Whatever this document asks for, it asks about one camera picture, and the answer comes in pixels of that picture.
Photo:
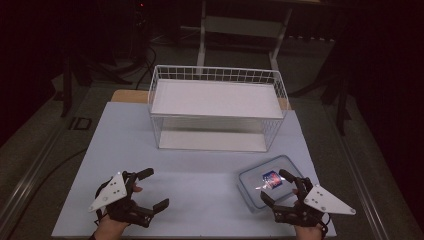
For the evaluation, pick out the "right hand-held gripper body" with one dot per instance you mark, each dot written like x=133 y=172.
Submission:
x=321 y=201

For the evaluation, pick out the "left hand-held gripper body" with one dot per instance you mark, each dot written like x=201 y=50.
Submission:
x=113 y=191

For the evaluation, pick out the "grey plastic tray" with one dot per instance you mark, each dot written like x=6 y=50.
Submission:
x=256 y=186

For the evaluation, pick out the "person's right hand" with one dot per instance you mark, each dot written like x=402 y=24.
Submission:
x=308 y=233

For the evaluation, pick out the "person's left hand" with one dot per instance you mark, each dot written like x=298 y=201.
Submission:
x=111 y=230

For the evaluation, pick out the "light blue table mat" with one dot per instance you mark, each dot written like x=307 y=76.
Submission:
x=196 y=196

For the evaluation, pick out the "black square floor plate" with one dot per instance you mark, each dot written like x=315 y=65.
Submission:
x=72 y=124

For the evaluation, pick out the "black metal stand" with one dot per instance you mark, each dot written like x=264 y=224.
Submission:
x=341 y=106
x=67 y=90

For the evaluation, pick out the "dark equipment tower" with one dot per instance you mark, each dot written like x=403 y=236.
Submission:
x=141 y=30

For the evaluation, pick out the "aluminium floor rail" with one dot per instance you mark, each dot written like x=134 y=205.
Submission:
x=363 y=186
x=30 y=180

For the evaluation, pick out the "white metal table frame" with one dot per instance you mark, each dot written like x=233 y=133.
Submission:
x=201 y=40

